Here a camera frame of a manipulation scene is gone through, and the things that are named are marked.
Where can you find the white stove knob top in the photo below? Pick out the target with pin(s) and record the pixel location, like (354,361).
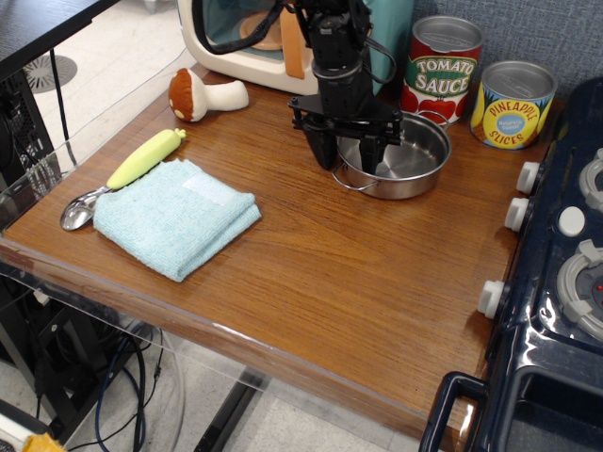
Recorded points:
(527,177)

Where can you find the white stove knob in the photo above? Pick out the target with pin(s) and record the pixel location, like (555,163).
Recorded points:
(490,298)
(516,213)
(527,177)

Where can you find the white stove knob bottom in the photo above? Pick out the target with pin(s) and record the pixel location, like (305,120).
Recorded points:
(490,298)

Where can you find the white stove knob middle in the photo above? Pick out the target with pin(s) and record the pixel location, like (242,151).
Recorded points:
(516,213)

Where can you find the dark blue toy stove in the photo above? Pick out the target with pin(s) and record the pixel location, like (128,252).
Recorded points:
(542,390)

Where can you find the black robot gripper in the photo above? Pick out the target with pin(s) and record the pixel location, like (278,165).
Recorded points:
(347,107)

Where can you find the tomato sauce can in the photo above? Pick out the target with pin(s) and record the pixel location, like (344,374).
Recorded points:
(443,58)

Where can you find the plush mushroom toy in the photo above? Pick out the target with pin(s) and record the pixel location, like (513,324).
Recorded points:
(190,98)

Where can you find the pineapple slices can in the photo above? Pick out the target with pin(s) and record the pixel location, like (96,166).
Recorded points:
(513,101)

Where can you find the light blue folded rag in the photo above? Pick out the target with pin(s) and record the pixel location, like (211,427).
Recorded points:
(175,218)

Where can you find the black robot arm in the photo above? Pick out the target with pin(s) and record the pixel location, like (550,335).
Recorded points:
(337,32)

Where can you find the green handled ice cream scoop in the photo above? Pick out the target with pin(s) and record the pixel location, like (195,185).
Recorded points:
(149,154)

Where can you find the silver steel pot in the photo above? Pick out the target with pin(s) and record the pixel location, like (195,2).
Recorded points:
(406,171)

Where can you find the toy microwave teal cream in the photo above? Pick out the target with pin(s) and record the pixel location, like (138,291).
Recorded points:
(282,60)

